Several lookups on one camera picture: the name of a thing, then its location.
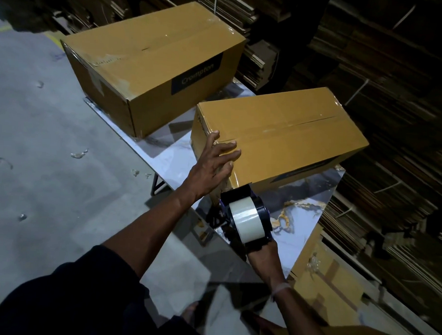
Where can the person's left hand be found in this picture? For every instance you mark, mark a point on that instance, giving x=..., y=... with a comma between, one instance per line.
x=204, y=172

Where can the person's left little finger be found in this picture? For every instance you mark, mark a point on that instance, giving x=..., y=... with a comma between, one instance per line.
x=212, y=141

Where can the large cardboard box dark label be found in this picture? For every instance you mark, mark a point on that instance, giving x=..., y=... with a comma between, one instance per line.
x=152, y=60

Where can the plain brown cardboard box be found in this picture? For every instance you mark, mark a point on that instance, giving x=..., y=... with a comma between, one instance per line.
x=280, y=139

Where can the person's right hand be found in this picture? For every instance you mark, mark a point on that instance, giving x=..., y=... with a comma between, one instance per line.
x=266, y=262

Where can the person's right forearm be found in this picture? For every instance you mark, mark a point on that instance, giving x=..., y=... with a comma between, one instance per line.
x=298, y=318

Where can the dark blue shirt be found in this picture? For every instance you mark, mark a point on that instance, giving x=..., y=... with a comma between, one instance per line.
x=72, y=298

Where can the black metal table leg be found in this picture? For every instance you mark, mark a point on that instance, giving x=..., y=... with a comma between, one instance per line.
x=157, y=186

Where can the white wristband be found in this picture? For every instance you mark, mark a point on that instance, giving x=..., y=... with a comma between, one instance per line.
x=279, y=288

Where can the piles of flattened cardboard sheets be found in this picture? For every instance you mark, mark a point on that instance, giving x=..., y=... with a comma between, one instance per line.
x=391, y=107

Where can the black tape dispenser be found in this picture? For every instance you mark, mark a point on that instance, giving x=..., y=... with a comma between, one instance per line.
x=262, y=215

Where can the open cardboard box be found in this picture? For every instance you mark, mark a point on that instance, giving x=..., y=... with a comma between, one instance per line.
x=329, y=283

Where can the person's left middle finger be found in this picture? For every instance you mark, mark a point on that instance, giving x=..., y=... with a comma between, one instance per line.
x=229, y=156

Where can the person's left forearm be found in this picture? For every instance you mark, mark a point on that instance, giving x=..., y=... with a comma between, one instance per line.
x=152, y=228

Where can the person's right fingers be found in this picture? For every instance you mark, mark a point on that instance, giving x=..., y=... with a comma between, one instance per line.
x=258, y=248

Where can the clear packing tape roll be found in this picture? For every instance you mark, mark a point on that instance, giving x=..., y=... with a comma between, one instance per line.
x=246, y=219

